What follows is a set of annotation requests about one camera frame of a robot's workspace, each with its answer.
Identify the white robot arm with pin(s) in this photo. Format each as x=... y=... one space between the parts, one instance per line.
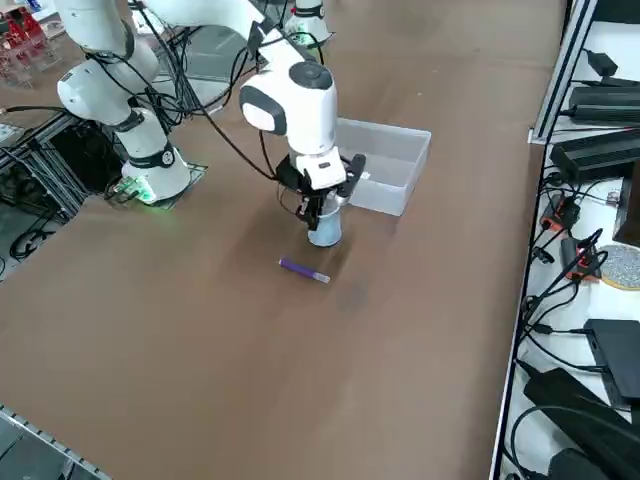
x=310 y=25
x=310 y=110

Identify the orange black connector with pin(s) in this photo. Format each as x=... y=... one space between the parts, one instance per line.
x=562 y=215
x=580 y=262

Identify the red parts acrylic rack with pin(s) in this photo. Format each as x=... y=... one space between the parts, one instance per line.
x=20 y=35

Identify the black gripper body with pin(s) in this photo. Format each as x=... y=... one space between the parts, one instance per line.
x=289 y=175

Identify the black wrist camera silver lens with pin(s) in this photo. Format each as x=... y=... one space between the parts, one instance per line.
x=356 y=175

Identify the black round object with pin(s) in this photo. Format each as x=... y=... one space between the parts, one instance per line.
x=575 y=467

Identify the round glitter disc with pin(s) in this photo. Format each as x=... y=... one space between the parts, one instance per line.
x=622 y=267

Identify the purple marker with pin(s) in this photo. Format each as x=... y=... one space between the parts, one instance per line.
x=300 y=268

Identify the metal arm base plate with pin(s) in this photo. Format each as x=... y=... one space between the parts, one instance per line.
x=196 y=172

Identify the long black power brick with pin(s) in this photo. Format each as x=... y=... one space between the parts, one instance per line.
x=565 y=395

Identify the small black power adapter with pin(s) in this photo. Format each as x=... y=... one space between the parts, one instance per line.
x=602 y=62

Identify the dark brown box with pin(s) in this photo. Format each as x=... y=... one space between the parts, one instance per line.
x=631 y=210

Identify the clear plastic box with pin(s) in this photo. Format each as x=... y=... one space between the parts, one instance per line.
x=395 y=170

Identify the aluminium frame post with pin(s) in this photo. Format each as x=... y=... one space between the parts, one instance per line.
x=560 y=75

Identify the blue pencil holder cup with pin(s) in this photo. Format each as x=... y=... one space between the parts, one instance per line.
x=327 y=232

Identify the black flat box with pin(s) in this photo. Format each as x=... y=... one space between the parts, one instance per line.
x=617 y=360

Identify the large black power brick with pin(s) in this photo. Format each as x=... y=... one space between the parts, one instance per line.
x=595 y=155

